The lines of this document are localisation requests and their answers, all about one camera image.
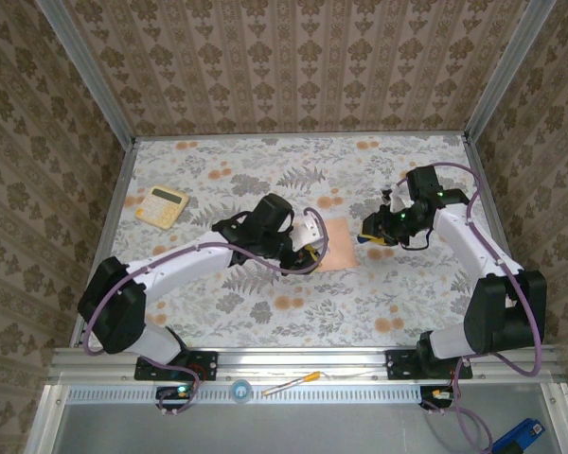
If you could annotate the peach paper sheet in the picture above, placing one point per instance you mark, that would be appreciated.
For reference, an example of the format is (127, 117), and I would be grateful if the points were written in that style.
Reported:
(341, 246)

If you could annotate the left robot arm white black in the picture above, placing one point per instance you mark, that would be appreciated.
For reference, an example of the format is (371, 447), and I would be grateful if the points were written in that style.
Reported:
(113, 307)

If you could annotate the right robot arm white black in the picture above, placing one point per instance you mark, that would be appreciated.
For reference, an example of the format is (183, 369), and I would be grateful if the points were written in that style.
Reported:
(502, 312)

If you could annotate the floral patterned table cover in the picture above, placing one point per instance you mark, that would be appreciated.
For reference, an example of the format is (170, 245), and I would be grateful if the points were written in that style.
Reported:
(312, 307)

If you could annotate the pale yellow calculator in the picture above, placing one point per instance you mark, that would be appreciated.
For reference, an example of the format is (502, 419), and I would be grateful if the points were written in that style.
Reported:
(161, 208)

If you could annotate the white pen with orange cap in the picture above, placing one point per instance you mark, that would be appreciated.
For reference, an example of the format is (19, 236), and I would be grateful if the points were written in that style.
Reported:
(291, 383)

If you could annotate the small blue white tape roll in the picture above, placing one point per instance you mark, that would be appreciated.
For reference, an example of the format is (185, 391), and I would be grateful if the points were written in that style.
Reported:
(240, 391)

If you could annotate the connector board with orange plug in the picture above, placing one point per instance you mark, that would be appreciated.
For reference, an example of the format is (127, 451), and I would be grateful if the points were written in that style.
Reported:
(435, 395)

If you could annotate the connector board with green light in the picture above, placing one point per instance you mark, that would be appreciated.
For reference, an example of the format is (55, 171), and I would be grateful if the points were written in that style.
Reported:
(170, 392)

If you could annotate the blue electronic device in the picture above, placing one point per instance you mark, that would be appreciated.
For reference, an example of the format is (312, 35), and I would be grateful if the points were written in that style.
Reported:
(516, 432)

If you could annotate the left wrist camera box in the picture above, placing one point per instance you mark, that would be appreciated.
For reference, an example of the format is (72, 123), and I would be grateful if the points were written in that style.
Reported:
(310, 229)

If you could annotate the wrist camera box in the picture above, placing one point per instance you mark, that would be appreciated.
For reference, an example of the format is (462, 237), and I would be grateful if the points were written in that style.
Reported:
(310, 229)
(397, 201)

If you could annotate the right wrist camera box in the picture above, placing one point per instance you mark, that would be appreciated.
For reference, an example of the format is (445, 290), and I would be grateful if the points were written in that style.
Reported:
(397, 201)

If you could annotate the aluminium side rail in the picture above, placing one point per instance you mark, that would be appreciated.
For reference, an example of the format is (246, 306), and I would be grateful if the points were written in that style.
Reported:
(475, 161)
(106, 236)

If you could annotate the aluminium back rail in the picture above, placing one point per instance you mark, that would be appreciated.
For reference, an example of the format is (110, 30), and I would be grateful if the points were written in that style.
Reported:
(303, 134)

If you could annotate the aluminium front frame rail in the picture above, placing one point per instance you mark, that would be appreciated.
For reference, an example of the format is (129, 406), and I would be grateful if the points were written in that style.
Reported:
(303, 361)

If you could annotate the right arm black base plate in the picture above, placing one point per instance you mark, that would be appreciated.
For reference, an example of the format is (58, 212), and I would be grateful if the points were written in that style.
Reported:
(393, 364)

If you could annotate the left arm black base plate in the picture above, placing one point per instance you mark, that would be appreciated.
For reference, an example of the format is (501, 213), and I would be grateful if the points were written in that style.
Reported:
(210, 364)

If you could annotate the aluminium frame post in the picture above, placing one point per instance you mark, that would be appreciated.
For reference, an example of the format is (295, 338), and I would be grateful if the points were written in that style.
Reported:
(87, 71)
(506, 71)

